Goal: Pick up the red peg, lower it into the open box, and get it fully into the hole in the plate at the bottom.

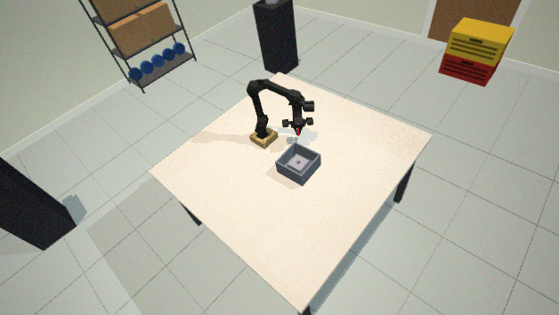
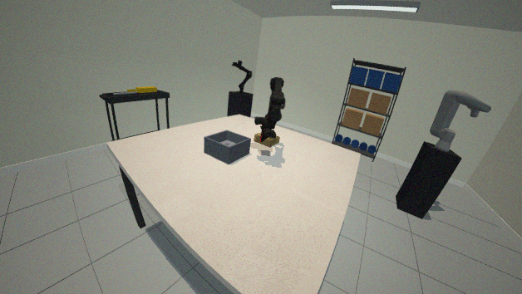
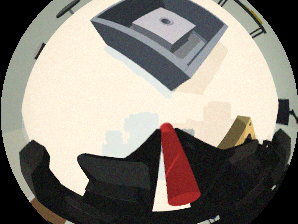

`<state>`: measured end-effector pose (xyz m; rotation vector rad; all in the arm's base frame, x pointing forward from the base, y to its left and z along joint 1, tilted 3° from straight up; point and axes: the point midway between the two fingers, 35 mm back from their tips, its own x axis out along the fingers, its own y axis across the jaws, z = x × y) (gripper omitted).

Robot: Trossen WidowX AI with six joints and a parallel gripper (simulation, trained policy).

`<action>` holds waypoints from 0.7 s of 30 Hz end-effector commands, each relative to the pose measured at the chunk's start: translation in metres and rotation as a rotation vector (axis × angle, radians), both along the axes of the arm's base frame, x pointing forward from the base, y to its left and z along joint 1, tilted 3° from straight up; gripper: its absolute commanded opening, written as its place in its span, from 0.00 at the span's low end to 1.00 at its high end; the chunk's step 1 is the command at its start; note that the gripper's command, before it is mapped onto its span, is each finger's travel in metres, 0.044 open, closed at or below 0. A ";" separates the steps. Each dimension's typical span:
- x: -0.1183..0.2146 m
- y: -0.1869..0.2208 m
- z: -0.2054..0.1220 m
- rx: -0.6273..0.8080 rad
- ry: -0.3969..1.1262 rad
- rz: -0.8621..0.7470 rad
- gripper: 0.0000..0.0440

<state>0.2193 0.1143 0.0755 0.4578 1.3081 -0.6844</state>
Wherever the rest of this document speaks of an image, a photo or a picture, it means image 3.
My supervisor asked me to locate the red peg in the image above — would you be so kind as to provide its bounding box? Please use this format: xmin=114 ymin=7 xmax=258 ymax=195
xmin=160 ymin=123 xmax=201 ymax=206

